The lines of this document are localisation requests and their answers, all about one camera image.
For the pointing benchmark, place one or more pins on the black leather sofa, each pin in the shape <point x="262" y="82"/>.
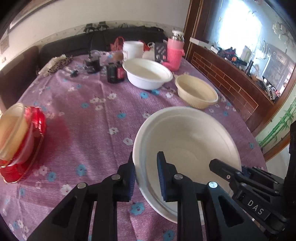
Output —
<point x="19" y="73"/>

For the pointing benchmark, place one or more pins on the red gold-rimmed plate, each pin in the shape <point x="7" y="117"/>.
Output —
<point x="25" y="157"/>

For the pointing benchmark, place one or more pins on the small black clip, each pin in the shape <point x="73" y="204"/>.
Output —
<point x="74" y="73"/>

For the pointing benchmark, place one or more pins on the wooden carved cabinet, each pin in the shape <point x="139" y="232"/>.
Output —
<point x="254" y="106"/>

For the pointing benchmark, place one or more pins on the framed wall painting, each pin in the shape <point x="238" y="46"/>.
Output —
<point x="32" y="7"/>

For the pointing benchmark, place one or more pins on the beige bowl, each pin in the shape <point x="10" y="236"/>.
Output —
<point x="195" y="92"/>
<point x="14" y="126"/>

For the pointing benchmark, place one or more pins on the pink knit-sleeved thermos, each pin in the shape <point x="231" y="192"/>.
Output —
<point x="175" y="50"/>

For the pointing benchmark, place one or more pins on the brown cork-lid jar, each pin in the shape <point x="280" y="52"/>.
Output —
<point x="118" y="56"/>

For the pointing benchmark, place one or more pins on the black red-label jar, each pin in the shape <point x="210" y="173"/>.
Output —
<point x="115" y="72"/>

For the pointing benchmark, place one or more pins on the white gloves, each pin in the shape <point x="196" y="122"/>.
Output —
<point x="45" y="70"/>

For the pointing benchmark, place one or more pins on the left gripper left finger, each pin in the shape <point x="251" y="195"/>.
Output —
<point x="89" y="210"/>

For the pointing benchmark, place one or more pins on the white bowl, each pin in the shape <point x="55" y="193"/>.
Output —
<point x="146" y="74"/>
<point x="189" y="139"/>

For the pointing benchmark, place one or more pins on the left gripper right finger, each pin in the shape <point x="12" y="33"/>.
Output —
<point x="205" y="211"/>

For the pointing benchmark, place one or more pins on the leopard print cloth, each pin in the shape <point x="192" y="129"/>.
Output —
<point x="59" y="64"/>

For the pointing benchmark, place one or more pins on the black phone stand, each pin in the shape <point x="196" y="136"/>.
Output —
<point x="160" y="52"/>

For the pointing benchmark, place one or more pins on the red plastic bag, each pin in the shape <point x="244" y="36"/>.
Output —
<point x="118" y="44"/>

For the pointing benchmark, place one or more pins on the white plastic jar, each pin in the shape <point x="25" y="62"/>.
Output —
<point x="132" y="49"/>

